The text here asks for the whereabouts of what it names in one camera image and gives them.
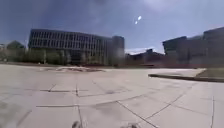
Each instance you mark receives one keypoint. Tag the low dark building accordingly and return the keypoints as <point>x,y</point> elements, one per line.
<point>145,58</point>

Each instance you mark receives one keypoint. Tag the low flat planter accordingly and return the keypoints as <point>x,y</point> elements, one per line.
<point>78,69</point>

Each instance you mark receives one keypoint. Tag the grey concrete slab plaza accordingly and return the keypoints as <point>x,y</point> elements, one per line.
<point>100,96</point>

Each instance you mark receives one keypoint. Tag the large building with grid windows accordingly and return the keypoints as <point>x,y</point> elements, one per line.
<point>66,41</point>

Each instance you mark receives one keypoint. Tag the robot's own part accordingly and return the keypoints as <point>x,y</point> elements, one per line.
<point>133,126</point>
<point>76,125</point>

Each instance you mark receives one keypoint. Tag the dark raised kerb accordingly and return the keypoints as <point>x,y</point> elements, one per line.
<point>180,77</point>

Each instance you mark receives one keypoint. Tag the row of trees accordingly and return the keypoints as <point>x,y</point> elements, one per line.
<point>33,56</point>

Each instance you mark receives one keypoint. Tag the dark stepped building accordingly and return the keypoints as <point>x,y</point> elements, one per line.
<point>200,46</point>

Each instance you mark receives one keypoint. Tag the grass patch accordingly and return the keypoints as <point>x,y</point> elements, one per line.
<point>213,72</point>

